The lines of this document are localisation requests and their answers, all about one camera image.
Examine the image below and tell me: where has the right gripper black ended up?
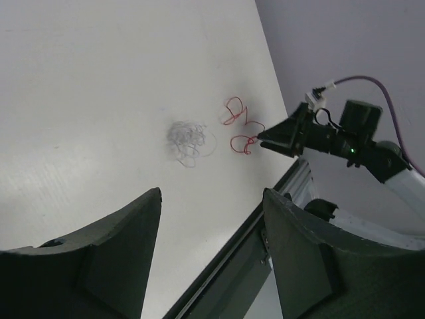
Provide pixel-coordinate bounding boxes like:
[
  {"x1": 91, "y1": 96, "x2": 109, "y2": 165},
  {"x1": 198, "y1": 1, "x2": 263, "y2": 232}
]
[{"x1": 257, "y1": 102, "x2": 313, "y2": 157}]

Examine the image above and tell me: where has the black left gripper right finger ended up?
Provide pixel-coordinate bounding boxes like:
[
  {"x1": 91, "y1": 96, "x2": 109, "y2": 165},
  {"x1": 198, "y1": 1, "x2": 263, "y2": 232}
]
[{"x1": 263, "y1": 189, "x2": 424, "y2": 318}]

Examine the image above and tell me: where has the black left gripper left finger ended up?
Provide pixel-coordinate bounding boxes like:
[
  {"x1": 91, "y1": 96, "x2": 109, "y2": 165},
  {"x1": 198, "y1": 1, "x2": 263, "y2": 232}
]
[{"x1": 1, "y1": 188, "x2": 162, "y2": 318}]

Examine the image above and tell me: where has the white cable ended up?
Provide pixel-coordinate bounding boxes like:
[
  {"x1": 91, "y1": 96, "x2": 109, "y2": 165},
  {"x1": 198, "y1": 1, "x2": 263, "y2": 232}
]
[{"x1": 167, "y1": 121, "x2": 217, "y2": 169}]

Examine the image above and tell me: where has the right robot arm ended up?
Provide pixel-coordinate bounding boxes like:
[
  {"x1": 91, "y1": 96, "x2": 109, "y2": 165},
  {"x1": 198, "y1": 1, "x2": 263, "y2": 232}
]
[{"x1": 258, "y1": 100, "x2": 424, "y2": 318}]

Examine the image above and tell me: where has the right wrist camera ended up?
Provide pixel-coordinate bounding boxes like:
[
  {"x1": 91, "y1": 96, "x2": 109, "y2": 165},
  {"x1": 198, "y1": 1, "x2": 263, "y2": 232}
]
[{"x1": 305, "y1": 86, "x2": 327, "y2": 110}]

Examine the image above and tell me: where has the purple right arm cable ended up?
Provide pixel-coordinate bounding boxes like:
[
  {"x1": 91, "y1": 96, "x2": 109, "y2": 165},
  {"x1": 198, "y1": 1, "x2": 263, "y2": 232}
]
[{"x1": 327, "y1": 75, "x2": 425, "y2": 177}]

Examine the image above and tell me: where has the aluminium table edge rail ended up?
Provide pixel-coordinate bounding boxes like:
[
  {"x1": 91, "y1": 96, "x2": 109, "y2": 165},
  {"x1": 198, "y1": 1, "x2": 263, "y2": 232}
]
[{"x1": 164, "y1": 159, "x2": 313, "y2": 319}]

